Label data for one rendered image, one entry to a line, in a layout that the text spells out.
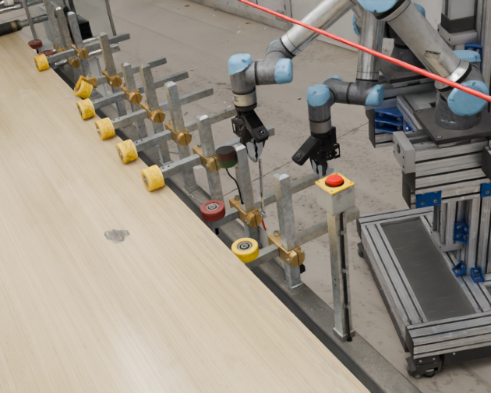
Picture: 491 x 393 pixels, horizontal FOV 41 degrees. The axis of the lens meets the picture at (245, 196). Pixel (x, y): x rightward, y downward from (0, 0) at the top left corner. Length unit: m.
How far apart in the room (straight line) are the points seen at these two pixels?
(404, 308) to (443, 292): 0.19
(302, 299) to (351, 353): 0.27
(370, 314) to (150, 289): 1.37
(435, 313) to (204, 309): 1.20
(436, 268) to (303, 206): 1.04
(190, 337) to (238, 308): 0.15
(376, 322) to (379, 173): 1.23
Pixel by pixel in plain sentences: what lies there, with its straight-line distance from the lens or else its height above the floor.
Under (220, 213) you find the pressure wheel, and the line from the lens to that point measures 2.12.
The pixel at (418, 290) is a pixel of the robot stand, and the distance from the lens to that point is 2.81.
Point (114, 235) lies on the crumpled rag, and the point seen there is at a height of 0.91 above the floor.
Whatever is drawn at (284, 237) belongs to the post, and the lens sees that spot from 1.95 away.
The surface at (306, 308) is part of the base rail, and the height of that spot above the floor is 0.70.
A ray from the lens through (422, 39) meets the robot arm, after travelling 1.95.
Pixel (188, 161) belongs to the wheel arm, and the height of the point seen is 0.96.
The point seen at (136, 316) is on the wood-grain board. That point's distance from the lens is 1.81.
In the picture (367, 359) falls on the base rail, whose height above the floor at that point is 0.70.
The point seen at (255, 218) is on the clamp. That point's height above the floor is 0.85.
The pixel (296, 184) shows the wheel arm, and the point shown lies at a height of 0.86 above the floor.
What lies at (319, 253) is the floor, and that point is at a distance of 3.34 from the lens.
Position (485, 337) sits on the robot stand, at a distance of 2.68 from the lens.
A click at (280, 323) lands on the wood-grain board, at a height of 0.90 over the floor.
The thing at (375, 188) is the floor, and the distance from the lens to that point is 3.80.
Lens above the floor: 2.09
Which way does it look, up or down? 33 degrees down
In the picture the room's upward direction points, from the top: 9 degrees counter-clockwise
